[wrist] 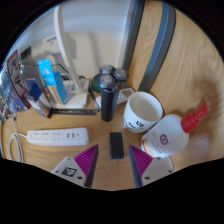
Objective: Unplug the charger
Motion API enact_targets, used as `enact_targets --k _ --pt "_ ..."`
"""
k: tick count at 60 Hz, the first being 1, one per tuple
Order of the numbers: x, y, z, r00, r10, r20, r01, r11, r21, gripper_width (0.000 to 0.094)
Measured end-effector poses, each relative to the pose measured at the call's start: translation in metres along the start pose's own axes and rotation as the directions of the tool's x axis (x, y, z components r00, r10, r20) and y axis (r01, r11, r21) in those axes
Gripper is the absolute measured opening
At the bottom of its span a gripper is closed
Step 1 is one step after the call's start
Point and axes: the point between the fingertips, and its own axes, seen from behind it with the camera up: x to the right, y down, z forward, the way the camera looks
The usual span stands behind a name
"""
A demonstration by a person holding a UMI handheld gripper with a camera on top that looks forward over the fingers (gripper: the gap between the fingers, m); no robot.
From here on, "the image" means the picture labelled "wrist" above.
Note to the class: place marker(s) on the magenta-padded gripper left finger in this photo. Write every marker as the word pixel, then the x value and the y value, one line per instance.
pixel 75 168

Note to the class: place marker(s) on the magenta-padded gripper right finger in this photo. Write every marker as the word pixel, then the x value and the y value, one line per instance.
pixel 151 168

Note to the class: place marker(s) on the black charger block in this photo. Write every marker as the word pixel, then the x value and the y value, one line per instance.
pixel 116 145

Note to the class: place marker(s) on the white bottle with red cap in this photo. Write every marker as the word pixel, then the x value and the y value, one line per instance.
pixel 166 136

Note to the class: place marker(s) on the white power strip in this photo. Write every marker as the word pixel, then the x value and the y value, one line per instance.
pixel 56 136

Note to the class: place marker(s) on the white mug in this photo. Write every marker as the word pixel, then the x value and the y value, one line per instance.
pixel 141 113

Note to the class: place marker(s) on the black ruler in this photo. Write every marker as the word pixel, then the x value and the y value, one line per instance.
pixel 73 111

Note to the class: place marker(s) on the black pen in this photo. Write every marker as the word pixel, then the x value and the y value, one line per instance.
pixel 94 100

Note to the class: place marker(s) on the black electric shaver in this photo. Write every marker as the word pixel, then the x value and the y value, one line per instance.
pixel 109 103

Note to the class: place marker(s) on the white flat device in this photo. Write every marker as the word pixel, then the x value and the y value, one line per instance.
pixel 126 95

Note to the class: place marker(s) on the green round tin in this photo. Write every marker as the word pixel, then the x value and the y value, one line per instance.
pixel 95 83

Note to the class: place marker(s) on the light blue card package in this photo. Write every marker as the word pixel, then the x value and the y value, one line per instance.
pixel 48 75

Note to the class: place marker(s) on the robot model kit box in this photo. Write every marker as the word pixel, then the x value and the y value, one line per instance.
pixel 15 83

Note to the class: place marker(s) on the white desk lamp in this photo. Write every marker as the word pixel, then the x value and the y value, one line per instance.
pixel 65 43

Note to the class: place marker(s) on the grey metal desk frame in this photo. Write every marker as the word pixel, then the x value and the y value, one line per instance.
pixel 161 43

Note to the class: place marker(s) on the white wall socket panel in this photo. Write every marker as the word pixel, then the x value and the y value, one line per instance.
pixel 50 41

